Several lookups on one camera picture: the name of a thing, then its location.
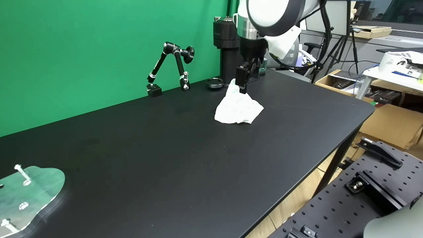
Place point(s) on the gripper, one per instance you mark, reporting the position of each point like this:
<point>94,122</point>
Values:
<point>252,48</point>

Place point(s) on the white cloth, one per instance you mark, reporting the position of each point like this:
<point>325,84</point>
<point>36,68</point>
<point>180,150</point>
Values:
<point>238,107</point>

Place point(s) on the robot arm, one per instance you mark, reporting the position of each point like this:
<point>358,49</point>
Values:
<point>274,13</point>

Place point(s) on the black articulated stand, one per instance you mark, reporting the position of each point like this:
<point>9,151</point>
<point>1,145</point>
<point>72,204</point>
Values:
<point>180,62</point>

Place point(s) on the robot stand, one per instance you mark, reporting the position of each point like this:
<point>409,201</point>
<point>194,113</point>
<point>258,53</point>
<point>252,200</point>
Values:
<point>330,211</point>

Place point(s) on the small glass bottle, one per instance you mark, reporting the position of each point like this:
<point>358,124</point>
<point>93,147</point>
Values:
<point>263,67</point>

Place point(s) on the black round lid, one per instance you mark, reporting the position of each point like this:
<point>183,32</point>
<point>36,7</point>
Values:
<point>214,83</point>

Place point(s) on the black cylindrical grinder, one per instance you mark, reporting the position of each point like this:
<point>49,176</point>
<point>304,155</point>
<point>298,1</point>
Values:
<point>228,43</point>

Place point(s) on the office chair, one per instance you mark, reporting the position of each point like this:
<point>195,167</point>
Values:
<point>302,58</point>

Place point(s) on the open cardboard box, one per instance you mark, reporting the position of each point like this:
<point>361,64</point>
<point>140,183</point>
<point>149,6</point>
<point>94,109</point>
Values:
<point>337,82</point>

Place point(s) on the white board panel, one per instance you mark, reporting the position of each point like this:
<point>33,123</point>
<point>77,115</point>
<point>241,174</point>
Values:
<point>333,16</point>

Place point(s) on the flat cardboard box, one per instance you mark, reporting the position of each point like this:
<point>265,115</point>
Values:
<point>371,32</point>

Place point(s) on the white table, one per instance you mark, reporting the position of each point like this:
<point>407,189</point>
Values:
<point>393,81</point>

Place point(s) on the white device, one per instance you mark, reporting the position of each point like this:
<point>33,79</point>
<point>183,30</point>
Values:
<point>398,61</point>

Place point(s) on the large cardboard sheet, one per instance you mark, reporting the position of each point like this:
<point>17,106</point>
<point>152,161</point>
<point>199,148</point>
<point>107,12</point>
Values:
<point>391,125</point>

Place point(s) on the small black clamp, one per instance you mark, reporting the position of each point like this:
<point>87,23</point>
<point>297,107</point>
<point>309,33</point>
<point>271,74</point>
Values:
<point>302,231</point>

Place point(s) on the black clamp block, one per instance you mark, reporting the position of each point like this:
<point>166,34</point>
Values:
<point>376,190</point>

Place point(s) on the metal plate with bolts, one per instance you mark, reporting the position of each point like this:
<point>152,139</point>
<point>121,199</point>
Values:
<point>23,198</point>

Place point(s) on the black angled bracket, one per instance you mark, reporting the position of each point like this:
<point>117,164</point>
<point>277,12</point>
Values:
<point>380,152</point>

